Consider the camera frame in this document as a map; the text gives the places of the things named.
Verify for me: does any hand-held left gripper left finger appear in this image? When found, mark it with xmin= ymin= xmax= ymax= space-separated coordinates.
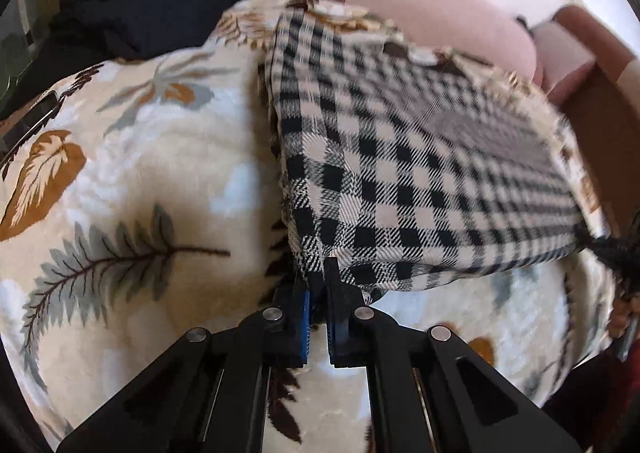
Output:
xmin=55 ymin=278 xmax=314 ymax=453

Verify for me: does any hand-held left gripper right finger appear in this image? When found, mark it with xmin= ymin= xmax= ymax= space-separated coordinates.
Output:
xmin=324 ymin=257 xmax=584 ymax=453

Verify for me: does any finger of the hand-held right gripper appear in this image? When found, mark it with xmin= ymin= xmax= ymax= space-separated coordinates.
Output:
xmin=575 ymin=226 xmax=640 ymax=286

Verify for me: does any black white checkered shirt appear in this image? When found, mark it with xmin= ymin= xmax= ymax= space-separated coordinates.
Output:
xmin=257 ymin=8 xmax=613 ymax=314

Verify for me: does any person's dark red clothing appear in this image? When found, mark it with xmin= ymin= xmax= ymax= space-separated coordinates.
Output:
xmin=541 ymin=347 xmax=640 ymax=440

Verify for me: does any small pink pillow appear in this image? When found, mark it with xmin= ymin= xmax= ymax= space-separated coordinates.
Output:
xmin=529 ymin=4 xmax=597 ymax=101

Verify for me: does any leaf print fleece blanket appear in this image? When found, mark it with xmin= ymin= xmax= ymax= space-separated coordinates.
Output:
xmin=0 ymin=0 xmax=632 ymax=453

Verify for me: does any wooden framed window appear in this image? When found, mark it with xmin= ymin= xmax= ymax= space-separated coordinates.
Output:
xmin=0 ymin=0 xmax=83 ymax=89

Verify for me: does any brown wooden bed frame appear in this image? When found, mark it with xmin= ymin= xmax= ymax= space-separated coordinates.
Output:
xmin=560 ymin=8 xmax=640 ymax=239

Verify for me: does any black strap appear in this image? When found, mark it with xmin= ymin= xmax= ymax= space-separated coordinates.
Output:
xmin=0 ymin=90 xmax=62 ymax=169

